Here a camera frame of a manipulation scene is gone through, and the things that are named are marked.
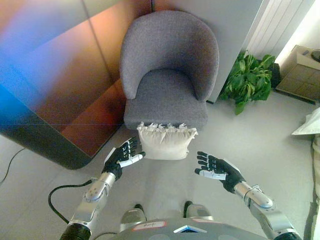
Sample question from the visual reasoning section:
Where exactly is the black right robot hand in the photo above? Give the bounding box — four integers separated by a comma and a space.
194, 150, 247, 195

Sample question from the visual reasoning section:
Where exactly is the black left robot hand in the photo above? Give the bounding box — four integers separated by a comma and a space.
101, 136, 147, 180

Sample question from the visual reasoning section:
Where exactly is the white tasselled pillow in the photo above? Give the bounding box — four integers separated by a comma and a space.
136, 121, 200, 161

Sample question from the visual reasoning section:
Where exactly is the silver right robot leg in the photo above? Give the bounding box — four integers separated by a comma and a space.
183, 200, 213, 220

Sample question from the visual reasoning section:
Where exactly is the silver robot leg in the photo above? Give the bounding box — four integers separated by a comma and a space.
183, 200, 213, 220
119, 203, 147, 232

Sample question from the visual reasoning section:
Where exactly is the silver left robot leg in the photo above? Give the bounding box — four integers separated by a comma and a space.
119, 203, 147, 232

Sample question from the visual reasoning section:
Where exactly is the grey robot torso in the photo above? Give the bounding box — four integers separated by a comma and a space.
92, 217, 271, 240

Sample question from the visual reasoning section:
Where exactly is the dark brown wooden cabinet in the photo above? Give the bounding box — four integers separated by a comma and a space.
0, 0, 153, 171

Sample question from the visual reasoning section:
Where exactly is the green leafy potted plant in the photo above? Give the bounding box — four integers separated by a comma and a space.
219, 50, 276, 116

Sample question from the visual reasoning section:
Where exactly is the white plastic bag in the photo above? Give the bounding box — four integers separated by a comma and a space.
291, 107, 320, 137

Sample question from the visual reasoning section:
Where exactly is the black plant pot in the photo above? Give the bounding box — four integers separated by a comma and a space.
271, 62, 281, 88

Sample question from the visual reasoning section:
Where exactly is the grey fabric armchair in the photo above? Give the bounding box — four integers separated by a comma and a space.
119, 10, 220, 131

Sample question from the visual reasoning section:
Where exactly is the white ribbed radiator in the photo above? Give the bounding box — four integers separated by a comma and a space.
246, 0, 312, 60

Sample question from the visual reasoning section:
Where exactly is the thick black wrist cable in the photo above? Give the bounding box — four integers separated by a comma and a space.
48, 179, 92, 225

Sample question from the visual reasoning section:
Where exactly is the thin black floor cable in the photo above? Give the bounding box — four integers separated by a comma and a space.
0, 147, 26, 187

